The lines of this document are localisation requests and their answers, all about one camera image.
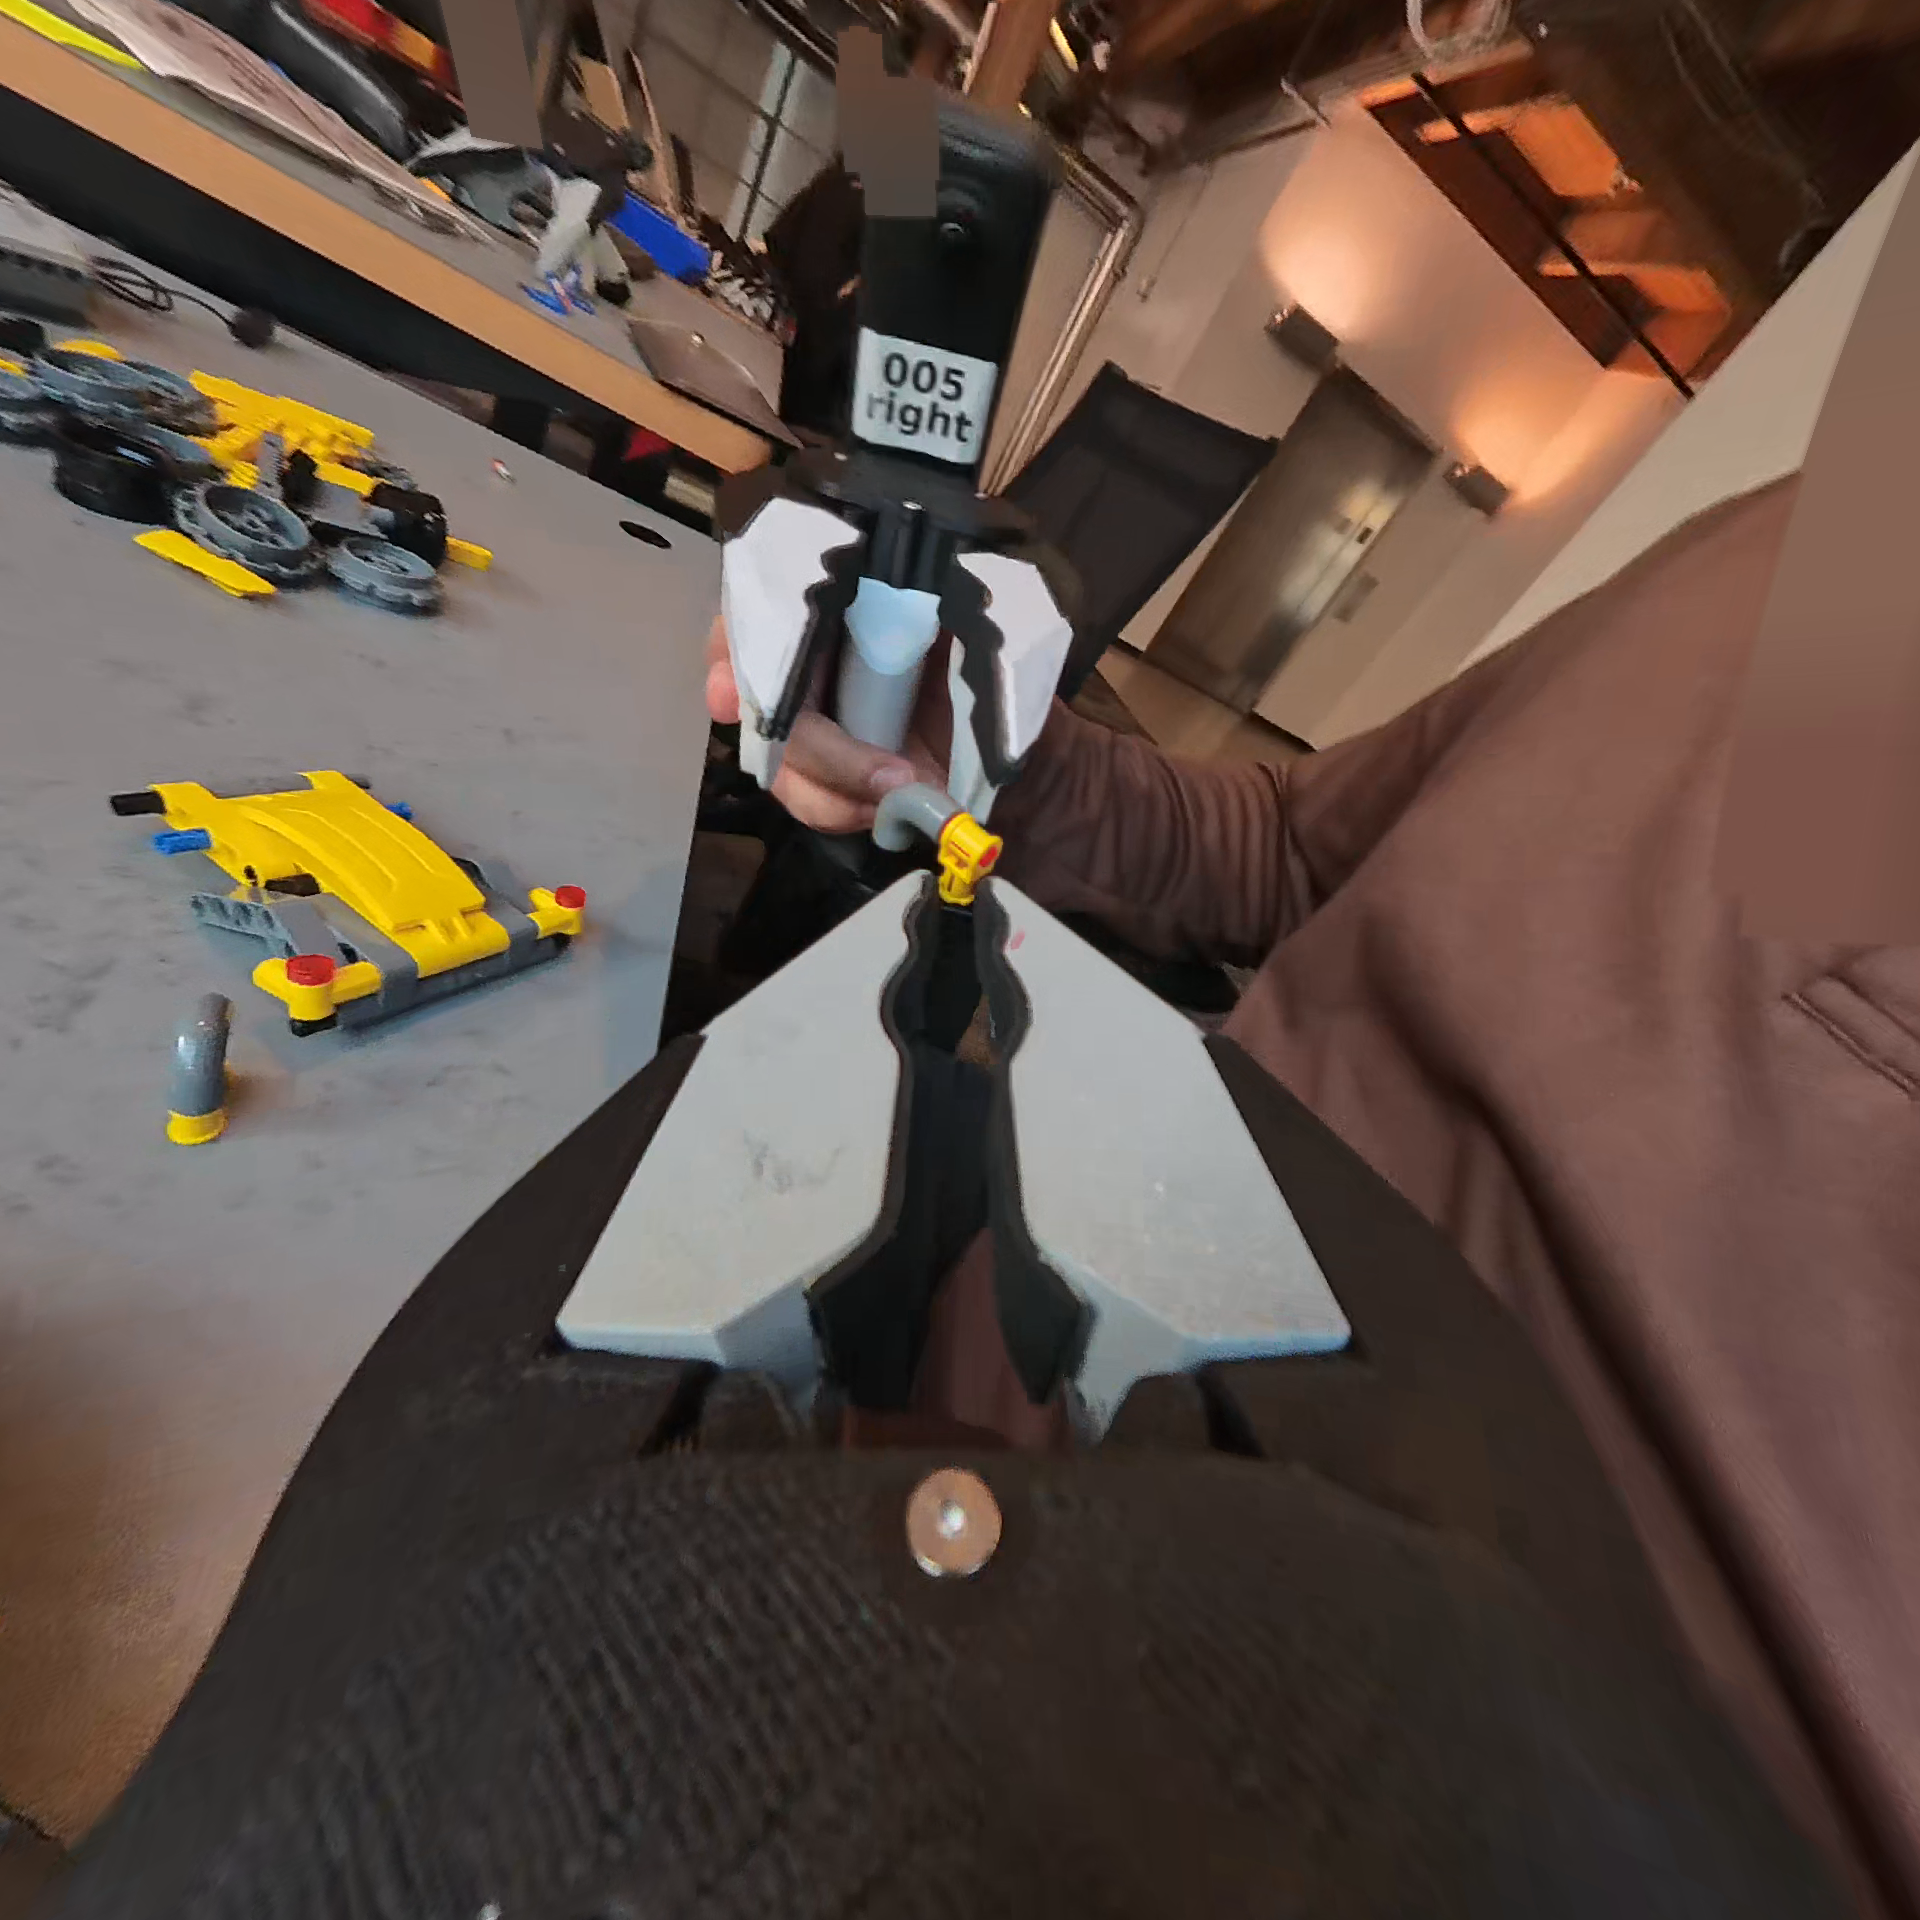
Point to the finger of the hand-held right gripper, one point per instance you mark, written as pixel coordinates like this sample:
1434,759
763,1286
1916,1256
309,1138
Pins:
1020,661
764,600

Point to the black and white tool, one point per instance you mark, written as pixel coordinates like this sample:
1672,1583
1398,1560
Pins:
571,210

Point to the wheeled yellow black chassis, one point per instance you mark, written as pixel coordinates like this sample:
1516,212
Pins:
224,464

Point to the blue storage bins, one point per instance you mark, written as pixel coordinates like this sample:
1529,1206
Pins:
652,241

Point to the person's right forearm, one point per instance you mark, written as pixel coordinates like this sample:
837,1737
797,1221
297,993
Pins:
1201,824

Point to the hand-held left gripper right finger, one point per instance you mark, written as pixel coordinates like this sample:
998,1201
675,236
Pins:
1170,1185

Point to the long wooden-edged desk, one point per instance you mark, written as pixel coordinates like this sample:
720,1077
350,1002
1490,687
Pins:
451,248

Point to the grey motor block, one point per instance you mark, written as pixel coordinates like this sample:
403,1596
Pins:
39,272

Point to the stack of papers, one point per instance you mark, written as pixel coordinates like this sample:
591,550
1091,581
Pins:
224,74

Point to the metal door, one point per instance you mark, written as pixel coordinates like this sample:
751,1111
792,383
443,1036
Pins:
1290,555

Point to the large black board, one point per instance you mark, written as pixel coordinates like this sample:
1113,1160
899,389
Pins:
1140,495

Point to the wall lamp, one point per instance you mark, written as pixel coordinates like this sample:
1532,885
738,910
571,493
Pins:
1478,488
1302,338

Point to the grey elbow with yellow connector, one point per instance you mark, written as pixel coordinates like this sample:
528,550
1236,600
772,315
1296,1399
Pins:
969,850

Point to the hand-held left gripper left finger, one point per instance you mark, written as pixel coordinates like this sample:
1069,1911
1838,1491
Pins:
751,1171

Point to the person's right hand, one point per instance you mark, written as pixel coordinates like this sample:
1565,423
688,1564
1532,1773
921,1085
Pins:
825,773

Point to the yellow panel vehicle assembly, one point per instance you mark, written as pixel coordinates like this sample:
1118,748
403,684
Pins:
375,885

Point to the yellow wedge panel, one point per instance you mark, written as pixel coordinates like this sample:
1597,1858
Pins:
202,563

